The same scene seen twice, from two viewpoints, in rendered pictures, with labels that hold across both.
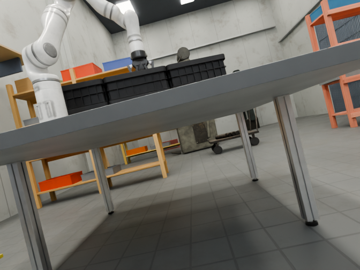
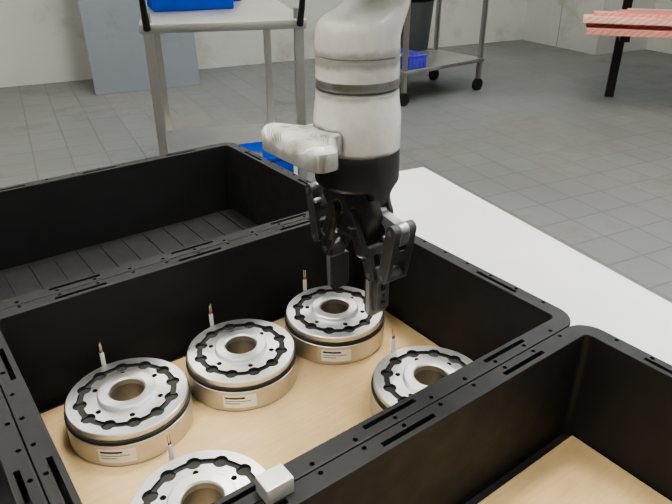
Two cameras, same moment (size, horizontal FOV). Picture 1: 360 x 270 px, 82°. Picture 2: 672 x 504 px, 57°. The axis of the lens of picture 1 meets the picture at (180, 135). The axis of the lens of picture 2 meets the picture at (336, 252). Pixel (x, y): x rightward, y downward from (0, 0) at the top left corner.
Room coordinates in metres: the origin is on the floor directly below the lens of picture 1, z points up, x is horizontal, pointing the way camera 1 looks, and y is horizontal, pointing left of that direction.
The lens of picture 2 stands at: (1.33, 0.55, 1.21)
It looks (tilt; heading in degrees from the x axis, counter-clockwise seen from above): 28 degrees down; 240
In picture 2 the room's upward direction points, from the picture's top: straight up
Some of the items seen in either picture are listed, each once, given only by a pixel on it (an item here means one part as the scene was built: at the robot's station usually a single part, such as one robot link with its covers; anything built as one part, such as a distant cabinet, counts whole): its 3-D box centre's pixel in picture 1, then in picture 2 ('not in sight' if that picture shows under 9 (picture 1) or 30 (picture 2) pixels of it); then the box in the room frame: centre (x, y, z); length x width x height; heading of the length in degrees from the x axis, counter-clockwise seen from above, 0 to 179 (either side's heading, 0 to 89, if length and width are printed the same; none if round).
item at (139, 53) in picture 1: (140, 61); (356, 188); (1.05, 0.11, 1.01); 0.08 x 0.08 x 0.09
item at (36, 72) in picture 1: (42, 66); not in sight; (0.79, 0.45, 0.98); 0.09 x 0.09 x 0.17; 70
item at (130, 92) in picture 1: (140, 94); (279, 379); (1.16, 0.16, 0.87); 0.40 x 0.30 x 0.11; 7
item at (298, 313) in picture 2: not in sight; (334, 311); (1.06, 0.08, 0.86); 0.10 x 0.10 x 0.01
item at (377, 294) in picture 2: not in sight; (385, 288); (1.05, 0.15, 0.92); 0.03 x 0.01 x 0.05; 96
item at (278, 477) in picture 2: not in sight; (274, 484); (1.23, 0.32, 0.94); 0.02 x 0.01 x 0.01; 7
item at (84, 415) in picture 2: not in sight; (128, 395); (1.28, 0.11, 0.86); 0.10 x 0.10 x 0.01
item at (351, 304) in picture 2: not in sight; (334, 307); (1.06, 0.08, 0.86); 0.05 x 0.05 x 0.01
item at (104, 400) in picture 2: not in sight; (127, 391); (1.28, 0.11, 0.86); 0.05 x 0.05 x 0.01
